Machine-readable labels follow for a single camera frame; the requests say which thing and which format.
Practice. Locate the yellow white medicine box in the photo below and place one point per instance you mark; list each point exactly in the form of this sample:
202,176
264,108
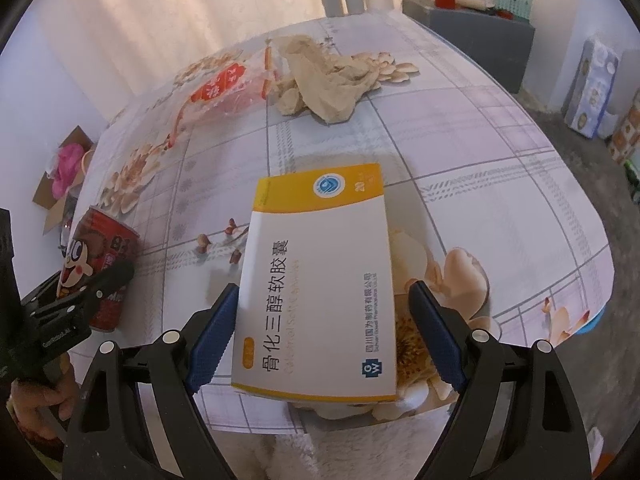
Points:
320,285

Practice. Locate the brown cardboard box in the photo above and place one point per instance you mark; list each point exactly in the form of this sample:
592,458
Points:
47,200

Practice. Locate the small white package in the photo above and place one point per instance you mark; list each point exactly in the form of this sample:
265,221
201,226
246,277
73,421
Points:
610,122

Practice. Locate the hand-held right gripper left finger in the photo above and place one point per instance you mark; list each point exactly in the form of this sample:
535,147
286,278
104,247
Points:
215,345

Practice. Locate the cream patterned curtain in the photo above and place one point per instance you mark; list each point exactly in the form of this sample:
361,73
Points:
150,10

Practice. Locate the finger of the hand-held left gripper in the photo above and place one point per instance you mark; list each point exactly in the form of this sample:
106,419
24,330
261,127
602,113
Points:
112,277
42,290

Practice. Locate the orange patterned tall box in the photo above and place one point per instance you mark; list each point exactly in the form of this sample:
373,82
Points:
627,130

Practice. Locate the blue plastic bucket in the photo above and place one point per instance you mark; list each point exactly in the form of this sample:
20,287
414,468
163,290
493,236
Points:
595,322

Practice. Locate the beige paper towel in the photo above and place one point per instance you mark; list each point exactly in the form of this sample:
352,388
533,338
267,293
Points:
325,80

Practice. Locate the peach plastic bowl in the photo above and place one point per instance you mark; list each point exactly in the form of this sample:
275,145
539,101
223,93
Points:
89,160

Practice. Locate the white blue tissue pack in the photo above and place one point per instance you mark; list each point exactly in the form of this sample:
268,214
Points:
592,85

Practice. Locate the small red object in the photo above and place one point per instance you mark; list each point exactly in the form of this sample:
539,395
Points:
500,13

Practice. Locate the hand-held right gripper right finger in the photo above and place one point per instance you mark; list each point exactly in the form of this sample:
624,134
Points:
435,335

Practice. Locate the floral tablecloth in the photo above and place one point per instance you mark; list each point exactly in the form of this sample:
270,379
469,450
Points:
475,160

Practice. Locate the person's left hand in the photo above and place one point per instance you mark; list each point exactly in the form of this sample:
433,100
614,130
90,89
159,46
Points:
45,405

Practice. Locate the grey cabinet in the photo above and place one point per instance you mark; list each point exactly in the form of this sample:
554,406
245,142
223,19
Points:
475,45

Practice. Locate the red cartoon drink can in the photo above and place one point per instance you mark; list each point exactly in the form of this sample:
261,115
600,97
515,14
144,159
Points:
100,245

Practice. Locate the clear snack bag red label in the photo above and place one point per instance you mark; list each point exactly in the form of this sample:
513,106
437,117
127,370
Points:
220,90

